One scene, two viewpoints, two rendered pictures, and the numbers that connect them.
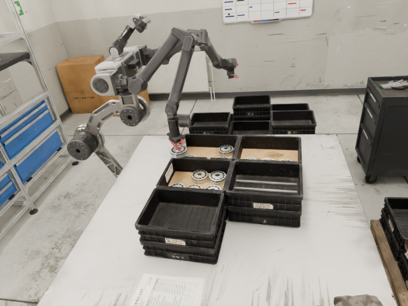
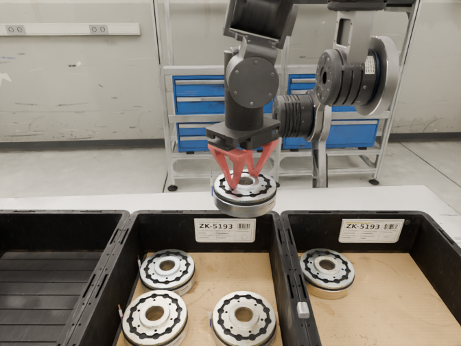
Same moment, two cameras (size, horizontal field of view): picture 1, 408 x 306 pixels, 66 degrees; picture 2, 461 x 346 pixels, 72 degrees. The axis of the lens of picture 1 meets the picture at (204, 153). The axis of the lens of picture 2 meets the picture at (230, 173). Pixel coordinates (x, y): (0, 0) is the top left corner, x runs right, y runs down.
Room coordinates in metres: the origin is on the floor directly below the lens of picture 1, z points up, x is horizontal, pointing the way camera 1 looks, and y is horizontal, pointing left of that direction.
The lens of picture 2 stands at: (1.44, -0.28, 1.30)
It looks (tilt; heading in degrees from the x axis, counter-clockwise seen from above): 28 degrees down; 73
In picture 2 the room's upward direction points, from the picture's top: straight up
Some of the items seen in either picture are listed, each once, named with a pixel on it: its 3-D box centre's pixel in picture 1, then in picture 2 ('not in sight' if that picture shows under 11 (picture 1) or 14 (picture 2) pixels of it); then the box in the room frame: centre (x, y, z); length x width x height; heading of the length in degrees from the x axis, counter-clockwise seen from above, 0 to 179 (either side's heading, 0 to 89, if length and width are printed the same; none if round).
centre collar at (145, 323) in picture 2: not in sight; (154, 314); (1.42, 0.09, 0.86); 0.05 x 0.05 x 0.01
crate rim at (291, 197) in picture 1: (265, 178); not in sight; (1.37, -0.32, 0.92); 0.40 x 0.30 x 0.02; 73
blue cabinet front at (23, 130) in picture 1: (34, 139); (334, 112); (2.83, 1.67, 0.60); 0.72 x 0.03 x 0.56; 166
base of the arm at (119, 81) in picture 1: (122, 82); not in sight; (1.70, 0.40, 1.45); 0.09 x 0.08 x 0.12; 166
